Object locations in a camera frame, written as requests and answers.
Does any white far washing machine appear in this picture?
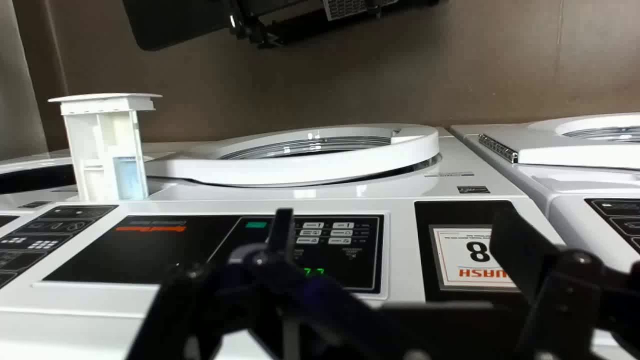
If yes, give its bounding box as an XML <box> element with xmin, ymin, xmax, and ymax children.
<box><xmin>0</xmin><ymin>157</ymin><xmax>75</xmax><ymax>195</ymax></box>

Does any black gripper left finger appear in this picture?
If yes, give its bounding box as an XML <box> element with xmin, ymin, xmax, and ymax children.
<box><xmin>125</xmin><ymin>209</ymin><xmax>373</xmax><ymax>360</ymax></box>

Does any white washing machine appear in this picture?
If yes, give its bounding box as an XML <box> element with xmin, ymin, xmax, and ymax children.
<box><xmin>0</xmin><ymin>157</ymin><xmax>75</xmax><ymax>195</ymax></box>
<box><xmin>0</xmin><ymin>122</ymin><xmax>616</xmax><ymax>360</ymax></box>

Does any white round washer door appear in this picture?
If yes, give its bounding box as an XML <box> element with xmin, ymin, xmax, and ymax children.
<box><xmin>145</xmin><ymin>125</ymin><xmax>440</xmax><ymax>189</ymax></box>

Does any white soap tray drawer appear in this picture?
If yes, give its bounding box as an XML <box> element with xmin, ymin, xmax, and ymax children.
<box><xmin>49</xmin><ymin>92</ymin><xmax>155</xmax><ymax>202</ymax></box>

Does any white middle washing machine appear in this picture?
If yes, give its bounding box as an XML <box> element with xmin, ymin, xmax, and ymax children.
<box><xmin>0</xmin><ymin>122</ymin><xmax>616</xmax><ymax>360</ymax></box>

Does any black wall-mounted object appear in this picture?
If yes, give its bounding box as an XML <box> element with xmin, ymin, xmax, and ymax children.
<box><xmin>122</xmin><ymin>0</ymin><xmax>440</xmax><ymax>50</ymax></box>

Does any number eight price sticker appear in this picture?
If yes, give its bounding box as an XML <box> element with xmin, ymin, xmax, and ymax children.
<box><xmin>430</xmin><ymin>227</ymin><xmax>513</xmax><ymax>291</ymax></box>

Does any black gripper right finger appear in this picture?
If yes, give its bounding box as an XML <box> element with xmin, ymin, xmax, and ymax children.
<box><xmin>490</xmin><ymin>210</ymin><xmax>640</xmax><ymax>360</ymax></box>

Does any white washing machine number nine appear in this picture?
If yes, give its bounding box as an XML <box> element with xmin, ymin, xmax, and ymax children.
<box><xmin>450</xmin><ymin>112</ymin><xmax>640</xmax><ymax>273</ymax></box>

